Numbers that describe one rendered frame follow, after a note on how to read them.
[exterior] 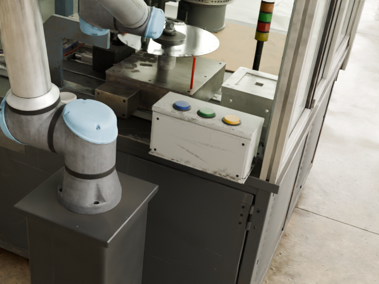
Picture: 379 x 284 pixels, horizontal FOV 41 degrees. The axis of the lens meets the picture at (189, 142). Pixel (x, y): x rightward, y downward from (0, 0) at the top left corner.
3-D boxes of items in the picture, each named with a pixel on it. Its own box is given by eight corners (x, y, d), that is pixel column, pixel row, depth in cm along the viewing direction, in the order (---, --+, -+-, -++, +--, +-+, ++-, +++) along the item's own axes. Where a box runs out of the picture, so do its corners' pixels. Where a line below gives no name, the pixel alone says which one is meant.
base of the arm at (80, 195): (100, 222, 115) (101, 186, 110) (44, 200, 120) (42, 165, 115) (132, 188, 128) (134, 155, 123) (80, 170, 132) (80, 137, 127)
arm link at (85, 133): (101, 180, 112) (102, 126, 106) (47, 164, 116) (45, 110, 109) (125, 155, 122) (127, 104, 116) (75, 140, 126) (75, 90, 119)
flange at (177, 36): (150, 41, 162) (151, 33, 161) (153, 30, 172) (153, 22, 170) (185, 44, 163) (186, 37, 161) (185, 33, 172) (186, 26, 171)
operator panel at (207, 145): (255, 165, 143) (264, 118, 136) (243, 185, 134) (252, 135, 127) (164, 137, 151) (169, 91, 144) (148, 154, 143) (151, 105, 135)
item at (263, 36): (269, 39, 171) (270, 30, 169) (265, 42, 167) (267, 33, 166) (256, 35, 172) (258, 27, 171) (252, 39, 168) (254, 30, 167)
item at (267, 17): (273, 20, 168) (274, 10, 166) (269, 23, 164) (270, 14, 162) (259, 17, 169) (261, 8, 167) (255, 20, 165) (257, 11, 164)
